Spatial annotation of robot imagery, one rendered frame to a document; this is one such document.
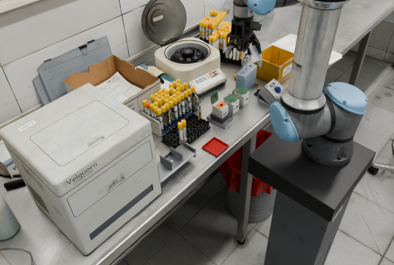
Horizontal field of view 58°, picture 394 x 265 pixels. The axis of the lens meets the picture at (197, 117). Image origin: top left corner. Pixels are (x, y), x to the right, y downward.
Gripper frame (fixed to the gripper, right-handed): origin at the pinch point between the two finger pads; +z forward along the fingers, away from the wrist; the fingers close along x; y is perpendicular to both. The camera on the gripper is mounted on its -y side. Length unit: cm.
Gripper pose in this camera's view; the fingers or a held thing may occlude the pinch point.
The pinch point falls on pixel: (243, 61)
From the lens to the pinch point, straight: 142.0
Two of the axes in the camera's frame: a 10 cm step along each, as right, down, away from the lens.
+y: -5.8, 5.4, -6.1
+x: 8.1, 3.5, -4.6
